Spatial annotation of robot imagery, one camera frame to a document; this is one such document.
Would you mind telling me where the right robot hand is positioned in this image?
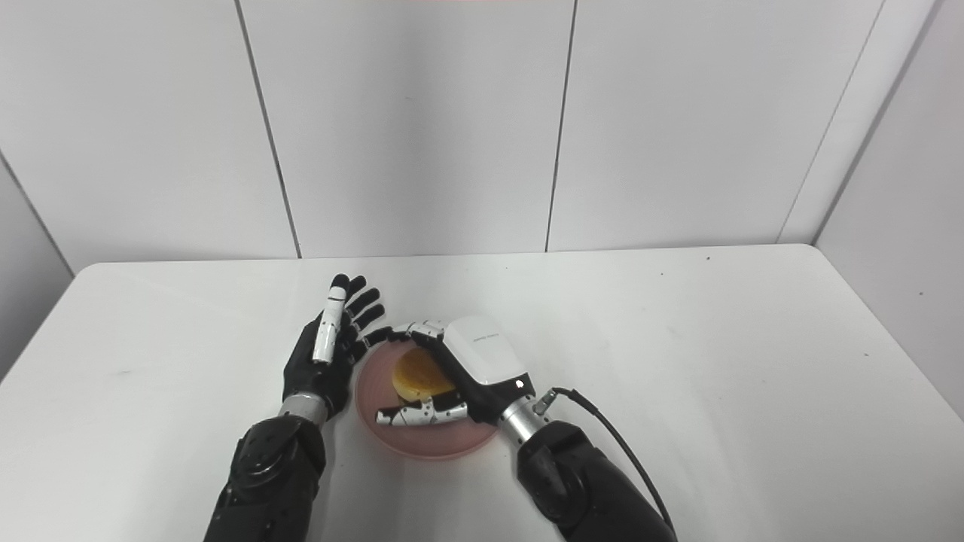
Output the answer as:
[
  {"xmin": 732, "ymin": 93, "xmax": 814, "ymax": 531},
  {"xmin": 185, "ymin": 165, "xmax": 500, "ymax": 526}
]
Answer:
[{"xmin": 375, "ymin": 315, "xmax": 537, "ymax": 428}]

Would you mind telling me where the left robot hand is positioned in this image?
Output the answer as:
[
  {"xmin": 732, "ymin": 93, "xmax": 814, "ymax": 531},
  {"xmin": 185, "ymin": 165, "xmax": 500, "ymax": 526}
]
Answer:
[{"xmin": 282, "ymin": 273, "xmax": 393, "ymax": 420}]

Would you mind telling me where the toy hamburger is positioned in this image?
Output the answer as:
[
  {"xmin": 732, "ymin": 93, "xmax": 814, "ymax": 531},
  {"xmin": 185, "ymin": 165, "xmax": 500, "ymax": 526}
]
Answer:
[{"xmin": 392, "ymin": 346, "xmax": 457, "ymax": 403}]

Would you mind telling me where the pink round plate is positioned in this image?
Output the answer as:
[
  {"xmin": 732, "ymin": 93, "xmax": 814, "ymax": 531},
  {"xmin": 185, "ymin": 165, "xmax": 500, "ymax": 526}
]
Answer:
[{"xmin": 354, "ymin": 340, "xmax": 501, "ymax": 461}]

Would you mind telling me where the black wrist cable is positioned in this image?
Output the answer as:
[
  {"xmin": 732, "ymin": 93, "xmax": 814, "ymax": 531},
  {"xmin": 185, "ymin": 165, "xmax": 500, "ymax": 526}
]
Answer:
[{"xmin": 532, "ymin": 387, "xmax": 676, "ymax": 537}]

